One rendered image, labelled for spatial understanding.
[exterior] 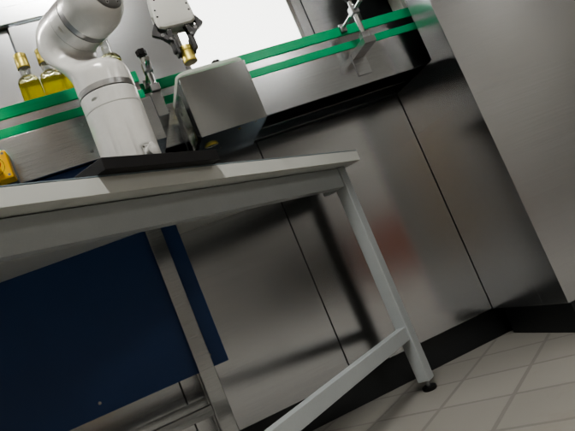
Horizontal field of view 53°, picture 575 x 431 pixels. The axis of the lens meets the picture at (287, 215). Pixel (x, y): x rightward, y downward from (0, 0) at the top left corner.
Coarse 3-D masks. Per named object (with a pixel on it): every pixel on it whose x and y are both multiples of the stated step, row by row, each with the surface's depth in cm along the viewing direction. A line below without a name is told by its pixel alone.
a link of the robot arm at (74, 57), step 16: (48, 16) 120; (48, 32) 120; (64, 32) 119; (48, 48) 122; (64, 48) 121; (80, 48) 122; (96, 48) 126; (64, 64) 119; (80, 64) 117; (96, 64) 116; (112, 64) 117; (80, 80) 116; (96, 80) 116; (112, 80) 116; (128, 80) 119; (80, 96) 117
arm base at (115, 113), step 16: (96, 96) 115; (112, 96) 115; (128, 96) 117; (96, 112) 115; (112, 112) 115; (128, 112) 116; (144, 112) 120; (96, 128) 116; (112, 128) 115; (128, 128) 115; (144, 128) 117; (96, 144) 118; (112, 144) 114; (128, 144) 114; (144, 144) 116
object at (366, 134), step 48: (0, 0) 179; (48, 0) 180; (336, 0) 206; (384, 0) 211; (0, 48) 176; (0, 96) 174; (384, 96) 203; (288, 144) 191; (336, 144) 195; (384, 144) 199
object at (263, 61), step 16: (384, 16) 187; (400, 16) 188; (320, 32) 180; (336, 32) 182; (352, 32) 183; (384, 32) 186; (400, 32) 187; (272, 48) 176; (288, 48) 177; (304, 48) 178; (320, 48) 180; (336, 48) 181; (352, 48) 182; (256, 64) 174; (272, 64) 175; (288, 64) 176; (160, 80) 166
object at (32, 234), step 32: (192, 192) 122; (224, 192) 130; (256, 192) 139; (288, 192) 149; (320, 192) 165; (352, 192) 175; (0, 224) 87; (32, 224) 91; (64, 224) 95; (96, 224) 100; (128, 224) 106; (160, 224) 112; (352, 224) 174; (0, 256) 85; (384, 288) 171; (384, 352) 155; (416, 352) 168; (352, 384) 139; (288, 416) 118
